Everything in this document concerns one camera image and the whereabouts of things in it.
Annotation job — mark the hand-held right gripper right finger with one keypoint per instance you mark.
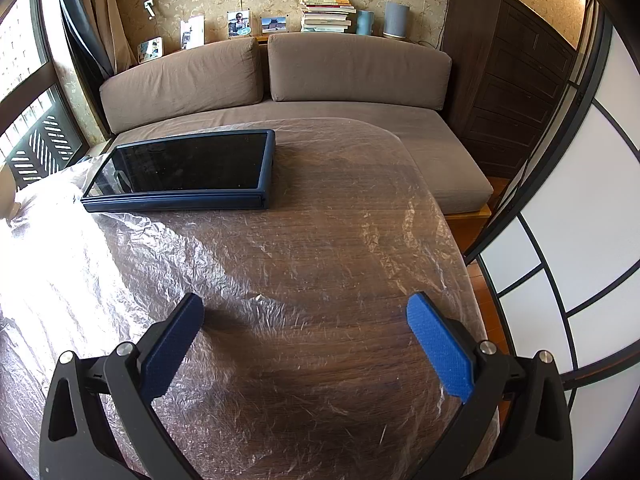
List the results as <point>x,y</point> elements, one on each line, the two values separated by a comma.
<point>440,345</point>

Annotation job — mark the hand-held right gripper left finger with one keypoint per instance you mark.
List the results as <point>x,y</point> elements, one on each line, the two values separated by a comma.
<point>170,345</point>

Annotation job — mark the wooden sofa base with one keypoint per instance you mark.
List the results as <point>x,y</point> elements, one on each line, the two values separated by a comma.
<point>467,227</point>

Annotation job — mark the clear plastic table cover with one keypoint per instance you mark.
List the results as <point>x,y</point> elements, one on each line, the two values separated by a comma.
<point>300,260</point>

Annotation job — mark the dark blue tablet tray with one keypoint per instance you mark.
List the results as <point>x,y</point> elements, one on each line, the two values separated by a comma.
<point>185,160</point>

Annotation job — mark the white panel sliding door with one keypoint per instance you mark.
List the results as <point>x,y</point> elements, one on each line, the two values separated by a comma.
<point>575,185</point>

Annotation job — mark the dark window lattice railing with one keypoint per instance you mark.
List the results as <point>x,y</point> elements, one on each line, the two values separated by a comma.
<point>40,145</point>

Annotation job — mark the wide brown sofa back cushion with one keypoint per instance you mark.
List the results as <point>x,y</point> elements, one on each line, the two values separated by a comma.
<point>180,80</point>

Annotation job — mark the dark wooden cabinet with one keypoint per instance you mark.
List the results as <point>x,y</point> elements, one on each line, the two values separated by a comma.
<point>510,85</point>

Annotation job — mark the grey cylinder speaker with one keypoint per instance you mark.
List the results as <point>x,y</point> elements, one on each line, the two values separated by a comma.
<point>396,20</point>

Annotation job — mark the light blue cylinder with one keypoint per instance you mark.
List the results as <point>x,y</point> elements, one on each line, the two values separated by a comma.
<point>365,23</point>

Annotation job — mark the beige and dark curtain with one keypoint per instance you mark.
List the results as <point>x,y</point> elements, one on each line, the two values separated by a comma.
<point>90,15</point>

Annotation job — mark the stack of books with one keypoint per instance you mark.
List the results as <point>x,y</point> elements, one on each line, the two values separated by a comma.
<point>327,14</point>

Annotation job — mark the rounded photo frame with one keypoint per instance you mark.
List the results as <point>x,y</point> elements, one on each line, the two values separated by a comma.
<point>150,50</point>

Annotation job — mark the tall acrylic photo frame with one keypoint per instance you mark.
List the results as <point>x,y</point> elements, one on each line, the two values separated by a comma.
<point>192,32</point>

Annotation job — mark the portrait acrylic photo frame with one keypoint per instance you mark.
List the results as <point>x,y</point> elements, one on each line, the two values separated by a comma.
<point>239,24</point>

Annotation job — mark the white wall hook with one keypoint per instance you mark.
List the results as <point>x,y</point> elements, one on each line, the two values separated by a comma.
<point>150,10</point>

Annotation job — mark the building photo frame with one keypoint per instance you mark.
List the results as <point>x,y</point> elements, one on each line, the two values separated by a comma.
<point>275,25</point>

